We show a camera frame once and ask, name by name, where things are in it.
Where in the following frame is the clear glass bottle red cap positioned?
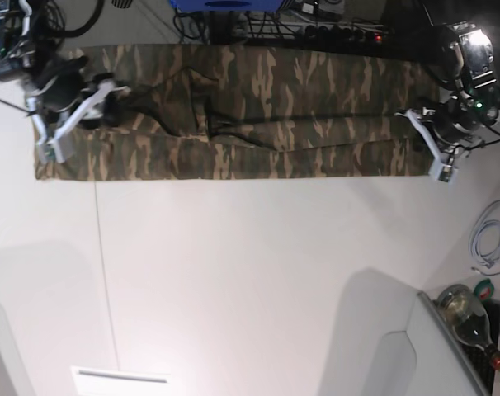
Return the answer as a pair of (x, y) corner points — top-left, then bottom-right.
(436, 284), (500, 370)

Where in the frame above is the black power strip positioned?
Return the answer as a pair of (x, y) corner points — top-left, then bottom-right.
(303, 25), (383, 46)

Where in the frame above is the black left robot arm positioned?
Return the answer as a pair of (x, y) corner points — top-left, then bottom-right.
(401, 1), (500, 171)

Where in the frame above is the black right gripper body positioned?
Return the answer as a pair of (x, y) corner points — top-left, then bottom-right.
(31, 55), (88, 112)

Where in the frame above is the white coiled cable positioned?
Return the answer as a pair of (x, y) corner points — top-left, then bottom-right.
(469, 195), (500, 276)

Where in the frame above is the blue box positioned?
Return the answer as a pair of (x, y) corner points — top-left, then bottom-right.
(170, 0), (294, 12)

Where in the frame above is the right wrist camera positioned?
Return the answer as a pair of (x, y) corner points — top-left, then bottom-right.
(35, 136), (74, 164)

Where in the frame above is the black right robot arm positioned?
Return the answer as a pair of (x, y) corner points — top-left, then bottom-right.
(0, 1), (124, 144)

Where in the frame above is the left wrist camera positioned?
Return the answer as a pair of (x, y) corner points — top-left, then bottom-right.
(428, 161), (459, 184)

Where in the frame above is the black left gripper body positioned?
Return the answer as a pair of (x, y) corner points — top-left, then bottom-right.
(425, 102), (482, 151)

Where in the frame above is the camouflage t-shirt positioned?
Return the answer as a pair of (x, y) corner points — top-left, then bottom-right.
(35, 45), (439, 182)

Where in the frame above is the green tape roll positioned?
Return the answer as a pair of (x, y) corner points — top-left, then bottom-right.
(474, 278), (495, 301)

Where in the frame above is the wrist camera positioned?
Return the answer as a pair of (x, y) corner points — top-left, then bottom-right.
(35, 136), (74, 164)
(428, 161), (459, 184)

